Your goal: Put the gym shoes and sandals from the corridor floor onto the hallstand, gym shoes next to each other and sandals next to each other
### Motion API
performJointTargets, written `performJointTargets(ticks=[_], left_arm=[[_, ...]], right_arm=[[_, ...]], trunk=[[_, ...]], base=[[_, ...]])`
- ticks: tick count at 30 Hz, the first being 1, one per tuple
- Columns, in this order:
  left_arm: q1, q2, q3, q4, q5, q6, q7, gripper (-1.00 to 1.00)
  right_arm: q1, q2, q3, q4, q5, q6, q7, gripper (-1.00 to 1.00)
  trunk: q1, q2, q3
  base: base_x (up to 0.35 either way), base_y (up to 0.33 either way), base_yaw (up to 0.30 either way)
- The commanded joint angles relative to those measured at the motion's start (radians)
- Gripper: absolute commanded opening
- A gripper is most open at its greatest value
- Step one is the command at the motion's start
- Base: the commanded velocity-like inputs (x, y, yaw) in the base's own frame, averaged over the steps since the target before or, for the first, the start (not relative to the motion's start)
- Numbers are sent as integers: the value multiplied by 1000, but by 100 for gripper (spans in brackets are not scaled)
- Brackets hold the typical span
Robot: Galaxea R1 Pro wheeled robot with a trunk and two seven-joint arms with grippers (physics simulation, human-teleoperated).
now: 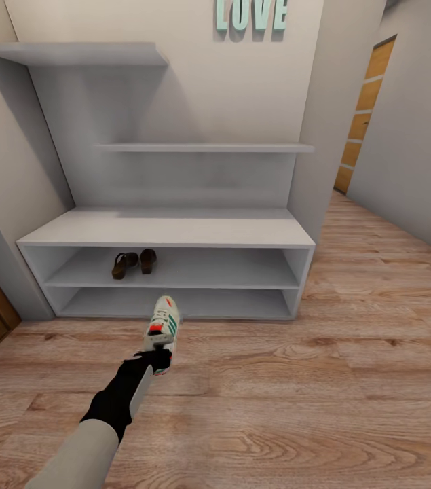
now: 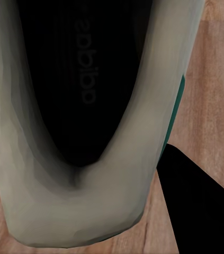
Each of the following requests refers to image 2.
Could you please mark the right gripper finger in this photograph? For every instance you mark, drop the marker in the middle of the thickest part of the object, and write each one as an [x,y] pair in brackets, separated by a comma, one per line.
[195,203]

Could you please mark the gym shoe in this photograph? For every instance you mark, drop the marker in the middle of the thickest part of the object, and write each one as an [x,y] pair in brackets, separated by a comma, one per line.
[89,92]

